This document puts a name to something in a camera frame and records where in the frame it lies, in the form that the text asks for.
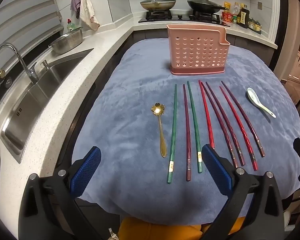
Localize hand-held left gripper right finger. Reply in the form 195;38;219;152
201;144;294;240

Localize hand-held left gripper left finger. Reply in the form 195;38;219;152
18;146;108;240

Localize red chopstick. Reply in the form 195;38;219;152
198;79;215;150
182;84;192;182
219;86;258;171

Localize green chopstick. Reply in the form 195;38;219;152
166;84;178;183
186;80;203;174

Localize pink perforated utensil holder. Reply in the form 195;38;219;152
166;24;231;76

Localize white ceramic spoon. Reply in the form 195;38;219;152
247;87;277;118

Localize person's yellow pants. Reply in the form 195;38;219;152
119;216;245;240

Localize blue-grey plush blanket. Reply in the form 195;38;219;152
71;39;300;224

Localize stainless steel sink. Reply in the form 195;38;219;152
0;48;94;164

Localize gold flower spoon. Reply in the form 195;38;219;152
151;102;167;158

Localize white kitchen countertop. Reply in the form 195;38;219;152
0;21;278;240

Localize chrome faucet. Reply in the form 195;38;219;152
0;42;39;85

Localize steel colander bowl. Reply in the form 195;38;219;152
49;26;84;55

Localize spice jar rack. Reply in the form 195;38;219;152
247;17;262;35

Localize dark soy sauce bottle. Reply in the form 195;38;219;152
239;7;250;29

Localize red instant noodle cup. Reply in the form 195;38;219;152
221;11;234;23

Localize black gas stove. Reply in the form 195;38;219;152
138;10;231;27

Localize white hanging towel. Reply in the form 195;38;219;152
79;0;100;31

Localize black wok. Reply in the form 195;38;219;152
187;0;228;14

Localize purple hanging cloth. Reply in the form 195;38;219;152
70;0;82;19

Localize white window blinds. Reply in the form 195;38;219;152
0;0;63;63

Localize beige wok with lid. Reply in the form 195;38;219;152
140;0;177;12

